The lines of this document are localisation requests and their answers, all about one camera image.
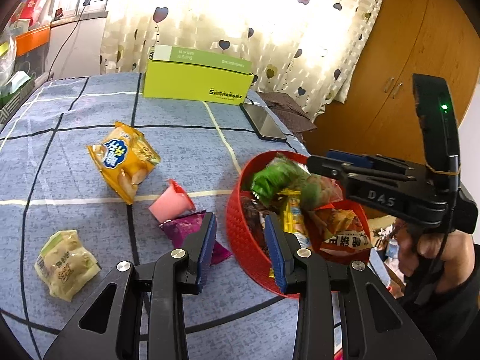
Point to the brown wooden wardrobe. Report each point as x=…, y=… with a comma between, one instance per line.
x=432, y=37

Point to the red round plastic basket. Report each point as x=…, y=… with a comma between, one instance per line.
x=246, y=250

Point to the lime green cardboard box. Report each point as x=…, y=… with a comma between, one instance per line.
x=180, y=73

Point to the heart pattern curtain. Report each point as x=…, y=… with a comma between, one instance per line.
x=307, y=49

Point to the pink jelly cup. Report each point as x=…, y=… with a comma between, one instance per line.
x=173, y=202

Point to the blue plaid bed sheet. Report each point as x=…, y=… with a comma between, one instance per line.
x=111, y=203

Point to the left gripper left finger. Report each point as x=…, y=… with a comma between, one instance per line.
x=199, y=248

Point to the yellow chips bag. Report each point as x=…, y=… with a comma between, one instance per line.
x=124, y=159

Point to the black smartphone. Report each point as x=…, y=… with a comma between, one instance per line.
x=263, y=124

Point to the person right hand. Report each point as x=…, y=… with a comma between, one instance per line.
x=457, y=254

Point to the black clear cookie packet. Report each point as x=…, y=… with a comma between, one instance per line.
x=253, y=212

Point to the long gold snack bar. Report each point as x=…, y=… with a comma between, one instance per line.
x=292, y=218

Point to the green foil snack packet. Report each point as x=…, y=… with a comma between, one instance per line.
x=279, y=174

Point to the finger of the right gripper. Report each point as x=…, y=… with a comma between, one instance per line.
x=323, y=166
x=368, y=161

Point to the pale green snack packet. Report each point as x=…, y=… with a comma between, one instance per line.
x=65, y=265

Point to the black camera module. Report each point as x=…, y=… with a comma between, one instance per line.
x=437, y=119

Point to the brown cloth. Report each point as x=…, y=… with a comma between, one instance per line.
x=289, y=112

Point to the orange white bread packet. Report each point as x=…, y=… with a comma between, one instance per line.
x=338, y=232

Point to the purple snack packet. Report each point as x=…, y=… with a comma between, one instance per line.
x=178, y=229

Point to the clear bag of nuts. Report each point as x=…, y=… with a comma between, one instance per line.
x=318, y=191

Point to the orange storage box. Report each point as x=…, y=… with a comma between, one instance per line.
x=32, y=39

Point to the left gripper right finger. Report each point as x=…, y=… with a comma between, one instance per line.
x=282, y=247

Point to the striped tray box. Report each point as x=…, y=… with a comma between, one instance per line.
x=14, y=94

